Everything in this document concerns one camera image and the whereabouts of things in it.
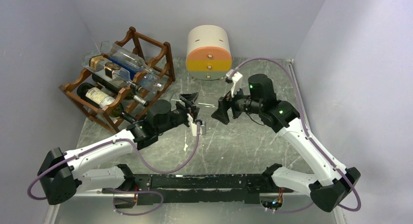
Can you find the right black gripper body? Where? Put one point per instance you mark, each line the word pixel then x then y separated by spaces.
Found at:
pixel 238 103

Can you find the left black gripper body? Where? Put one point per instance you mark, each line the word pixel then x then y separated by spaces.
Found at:
pixel 185 110

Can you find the small clear glass bottle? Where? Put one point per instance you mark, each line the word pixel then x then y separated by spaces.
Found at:
pixel 125 58

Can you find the dark green labelled wine bottle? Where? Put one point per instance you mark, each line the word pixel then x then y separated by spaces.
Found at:
pixel 100 99

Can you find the clear bottle black gold cap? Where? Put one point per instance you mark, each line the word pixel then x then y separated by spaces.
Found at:
pixel 109 71

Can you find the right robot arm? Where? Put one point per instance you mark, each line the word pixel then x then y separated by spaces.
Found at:
pixel 330 182

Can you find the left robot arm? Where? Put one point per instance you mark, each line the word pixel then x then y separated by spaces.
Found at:
pixel 64 174

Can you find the brown wooden wine rack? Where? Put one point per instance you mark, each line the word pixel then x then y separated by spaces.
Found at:
pixel 156 55

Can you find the cream orange yellow drawer cabinet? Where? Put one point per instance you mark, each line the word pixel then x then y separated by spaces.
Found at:
pixel 208 53

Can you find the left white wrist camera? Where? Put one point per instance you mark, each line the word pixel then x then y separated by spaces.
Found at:
pixel 197 126

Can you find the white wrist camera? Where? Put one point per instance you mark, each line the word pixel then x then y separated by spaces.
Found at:
pixel 236 79
pixel 197 126

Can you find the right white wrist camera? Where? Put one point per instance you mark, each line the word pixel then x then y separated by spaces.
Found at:
pixel 236 79

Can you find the black base frame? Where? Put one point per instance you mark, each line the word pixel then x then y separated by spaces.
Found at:
pixel 208 188

